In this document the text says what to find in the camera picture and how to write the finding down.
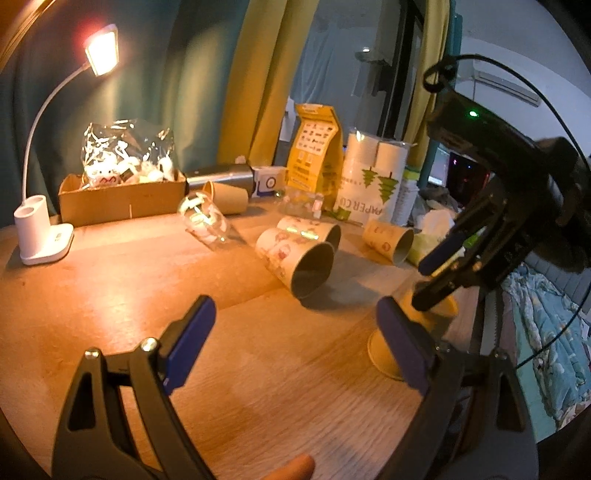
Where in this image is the plain kraft paper cup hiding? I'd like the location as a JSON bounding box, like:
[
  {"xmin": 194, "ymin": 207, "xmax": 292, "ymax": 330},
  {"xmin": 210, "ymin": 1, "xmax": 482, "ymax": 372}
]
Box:
[{"xmin": 368, "ymin": 283, "xmax": 459, "ymax": 392}]

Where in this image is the printed paper cup right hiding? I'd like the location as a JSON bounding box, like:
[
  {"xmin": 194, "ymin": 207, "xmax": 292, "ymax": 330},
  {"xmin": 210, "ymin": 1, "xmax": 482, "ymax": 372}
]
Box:
[{"xmin": 363, "ymin": 220, "xmax": 414, "ymax": 266}]

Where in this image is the printed paper cup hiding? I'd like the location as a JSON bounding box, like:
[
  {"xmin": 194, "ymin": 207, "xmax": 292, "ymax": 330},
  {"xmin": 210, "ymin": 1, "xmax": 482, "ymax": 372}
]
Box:
[
  {"xmin": 363, "ymin": 220, "xmax": 414, "ymax": 266},
  {"xmin": 256, "ymin": 227, "xmax": 335, "ymax": 300},
  {"xmin": 276, "ymin": 216, "xmax": 342, "ymax": 251}
]

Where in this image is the printed paper cup front left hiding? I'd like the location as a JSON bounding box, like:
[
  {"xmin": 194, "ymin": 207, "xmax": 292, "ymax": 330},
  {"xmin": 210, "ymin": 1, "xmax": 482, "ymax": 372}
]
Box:
[{"xmin": 256, "ymin": 227, "xmax": 335, "ymax": 300}]

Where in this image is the printed paper cup behind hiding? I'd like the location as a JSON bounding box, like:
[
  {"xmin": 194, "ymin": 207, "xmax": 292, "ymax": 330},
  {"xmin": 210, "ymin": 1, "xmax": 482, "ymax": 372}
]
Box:
[{"xmin": 276, "ymin": 216, "xmax": 342, "ymax": 251}]

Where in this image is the small brown paper cup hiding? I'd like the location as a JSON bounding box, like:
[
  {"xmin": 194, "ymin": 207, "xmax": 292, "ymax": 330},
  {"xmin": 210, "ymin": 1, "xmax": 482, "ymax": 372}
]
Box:
[{"xmin": 202, "ymin": 181, "xmax": 249, "ymax": 215}]

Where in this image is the clear plastic cup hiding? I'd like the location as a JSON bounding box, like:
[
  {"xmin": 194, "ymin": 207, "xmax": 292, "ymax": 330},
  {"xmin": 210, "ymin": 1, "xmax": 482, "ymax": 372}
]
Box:
[{"xmin": 178, "ymin": 191, "xmax": 229, "ymax": 246}]

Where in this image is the fingertip at bottom edge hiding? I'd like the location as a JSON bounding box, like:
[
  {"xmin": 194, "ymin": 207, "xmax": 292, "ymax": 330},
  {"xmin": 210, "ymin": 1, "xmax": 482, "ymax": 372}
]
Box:
[{"xmin": 263, "ymin": 454, "xmax": 315, "ymax": 480}]

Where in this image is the black monitor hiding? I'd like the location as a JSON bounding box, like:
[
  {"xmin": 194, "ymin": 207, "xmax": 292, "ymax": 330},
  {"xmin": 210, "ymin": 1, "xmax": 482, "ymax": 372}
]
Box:
[{"xmin": 446, "ymin": 152, "xmax": 491, "ymax": 205}]

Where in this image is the paper cups pack bag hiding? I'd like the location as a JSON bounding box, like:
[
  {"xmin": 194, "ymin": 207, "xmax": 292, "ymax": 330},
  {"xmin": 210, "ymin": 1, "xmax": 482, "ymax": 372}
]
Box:
[{"xmin": 332, "ymin": 129, "xmax": 412, "ymax": 226}]

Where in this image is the white air conditioner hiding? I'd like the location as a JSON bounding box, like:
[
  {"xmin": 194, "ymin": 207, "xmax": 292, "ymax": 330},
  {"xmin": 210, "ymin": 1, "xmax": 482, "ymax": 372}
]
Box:
[{"xmin": 472, "ymin": 70, "xmax": 542, "ymax": 107}]

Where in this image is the yellow paper bag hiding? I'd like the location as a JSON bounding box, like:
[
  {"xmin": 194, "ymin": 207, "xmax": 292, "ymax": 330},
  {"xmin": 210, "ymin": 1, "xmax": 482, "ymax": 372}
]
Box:
[{"xmin": 287, "ymin": 103, "xmax": 344, "ymax": 210}]

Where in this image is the small white carton box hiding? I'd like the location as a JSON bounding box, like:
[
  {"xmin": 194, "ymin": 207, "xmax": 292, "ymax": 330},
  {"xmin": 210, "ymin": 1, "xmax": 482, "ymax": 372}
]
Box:
[{"xmin": 252, "ymin": 166, "xmax": 287, "ymax": 198}]

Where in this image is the white desk lamp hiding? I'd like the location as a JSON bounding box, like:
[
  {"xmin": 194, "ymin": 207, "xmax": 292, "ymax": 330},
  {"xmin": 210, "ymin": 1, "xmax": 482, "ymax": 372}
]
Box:
[{"xmin": 13, "ymin": 23, "xmax": 120, "ymax": 267}]

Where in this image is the yellow curtain right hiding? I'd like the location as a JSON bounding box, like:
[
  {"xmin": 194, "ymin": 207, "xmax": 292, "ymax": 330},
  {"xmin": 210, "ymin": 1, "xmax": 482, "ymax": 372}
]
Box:
[{"xmin": 404, "ymin": 0, "xmax": 451, "ymax": 172}]

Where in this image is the yellow curtain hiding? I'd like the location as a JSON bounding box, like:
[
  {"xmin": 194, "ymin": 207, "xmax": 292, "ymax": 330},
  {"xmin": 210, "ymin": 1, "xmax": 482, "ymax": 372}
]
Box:
[
  {"xmin": 216, "ymin": 0, "xmax": 318, "ymax": 166},
  {"xmin": 404, "ymin": 0, "xmax": 451, "ymax": 172}
]

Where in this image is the stainless steel thermos bottle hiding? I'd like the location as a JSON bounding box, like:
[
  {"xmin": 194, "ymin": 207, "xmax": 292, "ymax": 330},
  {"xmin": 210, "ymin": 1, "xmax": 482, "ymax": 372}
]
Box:
[{"xmin": 184, "ymin": 164, "xmax": 254, "ymax": 196}]

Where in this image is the brown cardboard box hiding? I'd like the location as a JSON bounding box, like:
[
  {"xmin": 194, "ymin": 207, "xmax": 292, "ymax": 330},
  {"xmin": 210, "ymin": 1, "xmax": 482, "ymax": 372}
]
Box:
[{"xmin": 58, "ymin": 173, "xmax": 188, "ymax": 227}]

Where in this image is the clear plastic snack bag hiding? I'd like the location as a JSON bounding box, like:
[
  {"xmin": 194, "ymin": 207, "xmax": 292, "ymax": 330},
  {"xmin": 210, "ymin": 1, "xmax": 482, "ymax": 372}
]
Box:
[{"xmin": 81, "ymin": 119, "xmax": 178, "ymax": 189}]

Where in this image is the yellow curtain left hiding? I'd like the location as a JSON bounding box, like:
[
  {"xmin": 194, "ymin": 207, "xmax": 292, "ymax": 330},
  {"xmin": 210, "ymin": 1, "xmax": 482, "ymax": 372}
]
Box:
[{"xmin": 216, "ymin": 0, "xmax": 318, "ymax": 166}]

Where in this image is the teal curtain left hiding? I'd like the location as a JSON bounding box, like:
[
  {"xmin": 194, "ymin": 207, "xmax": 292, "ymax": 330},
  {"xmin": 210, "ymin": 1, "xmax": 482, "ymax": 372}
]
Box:
[{"xmin": 1, "ymin": 1, "xmax": 247, "ymax": 225}]

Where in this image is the black cable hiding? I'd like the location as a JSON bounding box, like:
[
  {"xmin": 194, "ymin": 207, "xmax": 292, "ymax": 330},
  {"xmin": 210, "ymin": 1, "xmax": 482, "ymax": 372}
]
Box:
[{"xmin": 421, "ymin": 53, "xmax": 591, "ymax": 370}]

